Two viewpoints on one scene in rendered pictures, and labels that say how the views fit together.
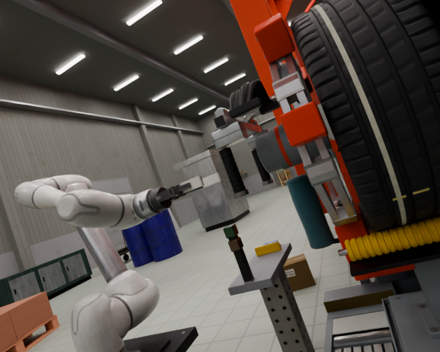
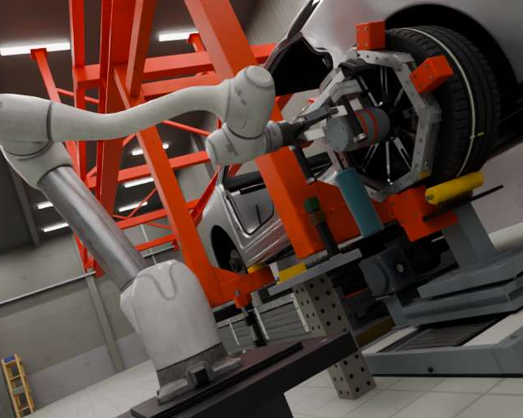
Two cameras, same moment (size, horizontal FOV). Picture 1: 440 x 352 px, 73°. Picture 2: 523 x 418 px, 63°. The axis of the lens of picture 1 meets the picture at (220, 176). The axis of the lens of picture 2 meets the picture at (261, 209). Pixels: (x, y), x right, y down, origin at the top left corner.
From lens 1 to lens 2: 1.28 m
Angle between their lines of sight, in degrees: 49
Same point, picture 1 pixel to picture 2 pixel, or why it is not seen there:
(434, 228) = (475, 175)
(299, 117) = (439, 61)
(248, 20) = (237, 60)
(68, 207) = (265, 75)
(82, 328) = (185, 288)
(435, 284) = (471, 231)
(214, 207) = not seen: outside the picture
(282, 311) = (338, 323)
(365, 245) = (444, 187)
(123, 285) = not seen: hidden behind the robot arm
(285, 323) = not seen: hidden behind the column
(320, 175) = (434, 114)
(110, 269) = (138, 260)
